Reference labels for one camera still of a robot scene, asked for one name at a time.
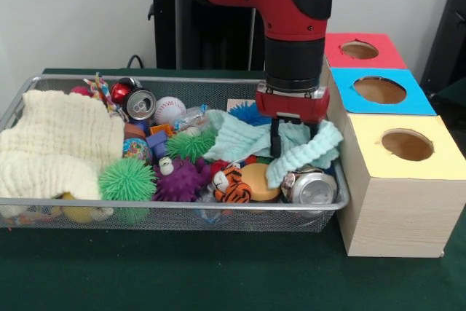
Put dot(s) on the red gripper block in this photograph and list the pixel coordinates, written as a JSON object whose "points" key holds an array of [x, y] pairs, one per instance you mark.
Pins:
{"points": [[291, 107]]}

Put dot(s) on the light blue waffle cloth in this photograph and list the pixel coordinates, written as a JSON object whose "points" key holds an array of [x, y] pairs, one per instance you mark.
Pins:
{"points": [[236, 136]]}

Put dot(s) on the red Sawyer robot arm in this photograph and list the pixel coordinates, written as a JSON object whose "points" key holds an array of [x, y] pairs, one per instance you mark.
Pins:
{"points": [[276, 5]]}

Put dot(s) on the wooden box with three holes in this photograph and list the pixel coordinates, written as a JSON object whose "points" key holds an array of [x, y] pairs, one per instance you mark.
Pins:
{"points": [[400, 216]]}

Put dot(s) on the crushed silver drink can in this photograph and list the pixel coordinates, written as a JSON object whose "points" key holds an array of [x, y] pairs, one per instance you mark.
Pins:
{"points": [[313, 189]]}

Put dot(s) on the orange round sponge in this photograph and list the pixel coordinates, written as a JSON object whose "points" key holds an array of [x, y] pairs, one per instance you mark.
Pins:
{"points": [[256, 180]]}

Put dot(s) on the tiger plush toy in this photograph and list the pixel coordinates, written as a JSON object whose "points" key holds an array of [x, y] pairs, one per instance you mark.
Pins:
{"points": [[233, 189]]}

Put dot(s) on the green spiky toy with eyes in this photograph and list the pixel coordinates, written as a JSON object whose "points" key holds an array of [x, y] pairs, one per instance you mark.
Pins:
{"points": [[189, 145]]}

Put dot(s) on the purple spiky toy with eyes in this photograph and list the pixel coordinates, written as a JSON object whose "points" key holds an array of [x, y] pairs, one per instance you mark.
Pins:
{"points": [[182, 183]]}

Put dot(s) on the white baseball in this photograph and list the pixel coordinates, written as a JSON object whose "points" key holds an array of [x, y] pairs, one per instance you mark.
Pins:
{"points": [[169, 109]]}

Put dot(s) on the purple toy block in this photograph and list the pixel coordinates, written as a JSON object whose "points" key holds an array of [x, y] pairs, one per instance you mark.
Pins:
{"points": [[157, 140]]}

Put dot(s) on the red and silver drink can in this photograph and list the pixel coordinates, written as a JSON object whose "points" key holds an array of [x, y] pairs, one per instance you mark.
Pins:
{"points": [[140, 105]]}

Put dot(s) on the dark green table cloth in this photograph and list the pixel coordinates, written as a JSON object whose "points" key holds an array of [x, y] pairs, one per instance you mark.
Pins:
{"points": [[218, 274]]}

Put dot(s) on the green spiky rubber ball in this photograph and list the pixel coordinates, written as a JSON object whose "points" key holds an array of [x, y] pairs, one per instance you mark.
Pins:
{"points": [[127, 180]]}

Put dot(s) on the black stand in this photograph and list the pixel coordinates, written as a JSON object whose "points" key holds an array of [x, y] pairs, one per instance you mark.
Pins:
{"points": [[448, 34]]}

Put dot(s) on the cream waffle cloth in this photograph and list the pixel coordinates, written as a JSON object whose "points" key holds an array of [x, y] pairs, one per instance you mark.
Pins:
{"points": [[54, 136]]}

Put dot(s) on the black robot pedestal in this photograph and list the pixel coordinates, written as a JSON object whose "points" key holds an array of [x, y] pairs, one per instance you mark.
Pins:
{"points": [[218, 34]]}

